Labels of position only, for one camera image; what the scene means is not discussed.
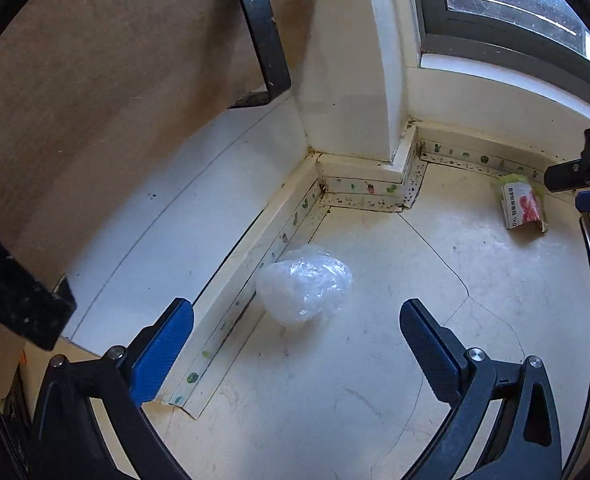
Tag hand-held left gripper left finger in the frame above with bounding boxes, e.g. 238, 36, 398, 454
27, 297, 196, 480

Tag wooden cutting board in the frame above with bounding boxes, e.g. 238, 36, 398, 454
0, 0, 376, 356

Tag clear plastic bag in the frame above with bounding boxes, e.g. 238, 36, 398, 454
255, 245, 354, 326

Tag dark framed window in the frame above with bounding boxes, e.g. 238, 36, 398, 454
405, 0, 590, 91

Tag torn red white wrapper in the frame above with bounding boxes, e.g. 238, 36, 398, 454
491, 173, 550, 233

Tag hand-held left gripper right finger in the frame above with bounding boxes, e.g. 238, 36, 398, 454
399, 299, 563, 480

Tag black wire board rack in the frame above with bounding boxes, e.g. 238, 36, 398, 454
0, 0, 293, 352

